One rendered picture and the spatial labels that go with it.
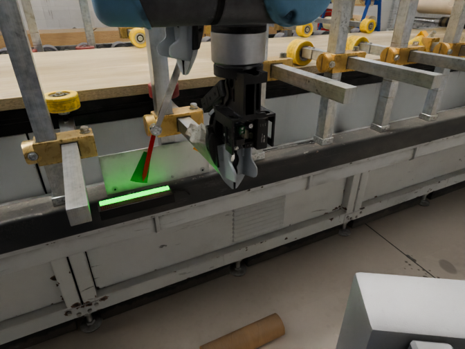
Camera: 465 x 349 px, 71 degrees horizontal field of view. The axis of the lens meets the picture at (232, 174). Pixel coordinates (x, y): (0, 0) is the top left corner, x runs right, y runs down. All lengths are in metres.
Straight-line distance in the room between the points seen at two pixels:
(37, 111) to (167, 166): 0.29
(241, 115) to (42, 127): 0.44
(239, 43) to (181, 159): 0.44
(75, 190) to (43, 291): 0.79
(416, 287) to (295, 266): 1.43
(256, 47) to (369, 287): 0.35
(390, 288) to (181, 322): 1.26
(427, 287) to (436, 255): 1.73
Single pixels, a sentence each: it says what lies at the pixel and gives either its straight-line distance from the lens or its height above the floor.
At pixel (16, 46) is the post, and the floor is 1.03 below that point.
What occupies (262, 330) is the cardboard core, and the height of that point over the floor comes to 0.08.
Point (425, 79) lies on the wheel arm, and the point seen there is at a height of 0.95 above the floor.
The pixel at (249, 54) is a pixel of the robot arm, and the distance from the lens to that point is 0.45.
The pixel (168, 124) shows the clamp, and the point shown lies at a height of 0.85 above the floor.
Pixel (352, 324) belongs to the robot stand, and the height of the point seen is 0.97.
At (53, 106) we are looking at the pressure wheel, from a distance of 0.86.
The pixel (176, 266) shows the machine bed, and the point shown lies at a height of 0.17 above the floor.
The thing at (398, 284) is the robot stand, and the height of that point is 0.99.
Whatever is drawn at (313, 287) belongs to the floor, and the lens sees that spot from 1.54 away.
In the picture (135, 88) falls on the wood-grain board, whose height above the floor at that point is 0.89.
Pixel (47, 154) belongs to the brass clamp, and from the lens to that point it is 0.77.
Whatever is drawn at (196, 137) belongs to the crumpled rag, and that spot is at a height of 0.87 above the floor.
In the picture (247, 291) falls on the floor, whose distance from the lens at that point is 1.48.
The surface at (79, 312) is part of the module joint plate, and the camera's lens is 1.36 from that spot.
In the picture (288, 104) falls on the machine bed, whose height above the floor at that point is 0.77.
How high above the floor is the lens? 1.11
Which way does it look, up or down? 29 degrees down
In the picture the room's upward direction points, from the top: straight up
